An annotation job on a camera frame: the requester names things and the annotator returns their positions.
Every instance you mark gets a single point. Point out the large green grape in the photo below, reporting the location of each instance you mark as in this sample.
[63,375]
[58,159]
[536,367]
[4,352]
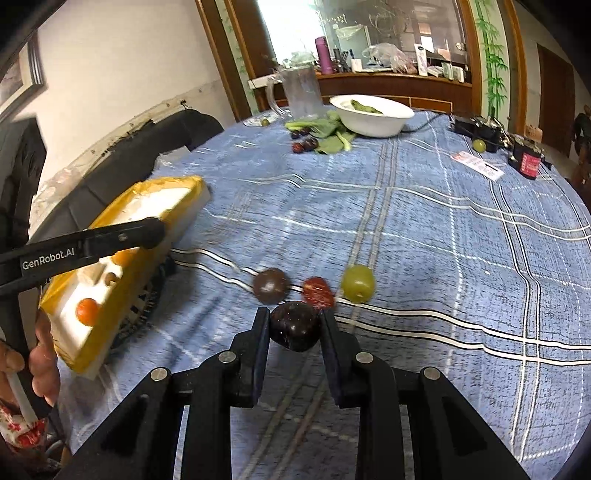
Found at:
[358,282]

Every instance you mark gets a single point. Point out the small orange kumquat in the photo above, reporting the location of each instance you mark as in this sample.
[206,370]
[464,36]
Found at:
[87,310]

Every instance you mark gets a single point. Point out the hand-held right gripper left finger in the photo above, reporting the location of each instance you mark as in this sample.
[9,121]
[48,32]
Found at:
[259,344]

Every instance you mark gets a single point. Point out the black cylinder with red label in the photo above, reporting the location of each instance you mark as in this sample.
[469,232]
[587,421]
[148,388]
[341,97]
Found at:
[526,159]

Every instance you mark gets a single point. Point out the green leafy vegetable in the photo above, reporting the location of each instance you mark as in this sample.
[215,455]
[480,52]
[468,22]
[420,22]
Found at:
[328,136]

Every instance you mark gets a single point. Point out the red oval fruit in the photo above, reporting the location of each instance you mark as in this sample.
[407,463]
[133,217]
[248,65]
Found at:
[318,293]

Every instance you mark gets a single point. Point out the clear glass pitcher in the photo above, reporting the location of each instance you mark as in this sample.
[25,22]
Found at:
[301,92]

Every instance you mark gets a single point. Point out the white stick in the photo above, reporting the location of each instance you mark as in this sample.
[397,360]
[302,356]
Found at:
[22,397]

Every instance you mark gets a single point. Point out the brown wooden door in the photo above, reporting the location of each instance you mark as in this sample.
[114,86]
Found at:
[554,101]

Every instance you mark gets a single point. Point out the person's left hand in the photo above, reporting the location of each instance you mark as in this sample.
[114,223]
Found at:
[44,369]

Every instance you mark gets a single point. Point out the framed wall picture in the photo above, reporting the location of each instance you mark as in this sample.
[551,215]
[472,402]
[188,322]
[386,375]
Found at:
[18,78]

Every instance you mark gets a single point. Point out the clear plastic bag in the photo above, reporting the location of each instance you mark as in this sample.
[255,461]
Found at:
[388,56]

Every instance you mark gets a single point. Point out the black electronic device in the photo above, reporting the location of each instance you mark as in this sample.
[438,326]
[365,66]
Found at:
[480,129]

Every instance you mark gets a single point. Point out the small wooden block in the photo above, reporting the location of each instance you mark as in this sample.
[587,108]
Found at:
[534,133]

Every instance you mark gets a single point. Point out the green bamboo wall decal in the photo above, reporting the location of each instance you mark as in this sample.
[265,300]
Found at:
[494,60]

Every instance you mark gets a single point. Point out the person's red floral clothing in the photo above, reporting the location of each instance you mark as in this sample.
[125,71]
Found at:
[21,429]

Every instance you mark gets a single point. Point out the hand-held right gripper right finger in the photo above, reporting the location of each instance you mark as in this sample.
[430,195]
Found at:
[333,353]

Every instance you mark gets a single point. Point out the white lotion tube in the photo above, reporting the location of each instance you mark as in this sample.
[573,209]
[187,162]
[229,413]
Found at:
[422,60]

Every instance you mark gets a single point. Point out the white bowl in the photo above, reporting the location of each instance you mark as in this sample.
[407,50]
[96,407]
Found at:
[371,117]

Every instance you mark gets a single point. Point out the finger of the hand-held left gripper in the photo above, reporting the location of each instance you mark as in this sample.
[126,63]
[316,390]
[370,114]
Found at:
[138,234]

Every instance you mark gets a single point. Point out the dark purple plum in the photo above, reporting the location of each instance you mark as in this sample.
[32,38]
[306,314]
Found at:
[295,325]

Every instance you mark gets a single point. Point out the black chair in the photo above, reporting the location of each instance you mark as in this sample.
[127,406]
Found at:
[138,147]

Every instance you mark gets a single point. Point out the purple thermos bottle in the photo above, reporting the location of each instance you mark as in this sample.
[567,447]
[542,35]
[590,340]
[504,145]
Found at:
[325,55]

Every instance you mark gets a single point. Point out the white paper card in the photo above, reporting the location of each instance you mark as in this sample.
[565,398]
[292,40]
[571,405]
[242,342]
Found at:
[478,165]

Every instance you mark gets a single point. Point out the green leaf in bowl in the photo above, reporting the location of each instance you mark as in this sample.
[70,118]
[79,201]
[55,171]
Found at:
[364,107]

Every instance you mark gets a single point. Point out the yellow foam tray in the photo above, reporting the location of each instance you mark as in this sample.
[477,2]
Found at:
[138,207]

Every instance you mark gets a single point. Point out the brown round fruit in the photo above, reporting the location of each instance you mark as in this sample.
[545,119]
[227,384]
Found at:
[271,286]

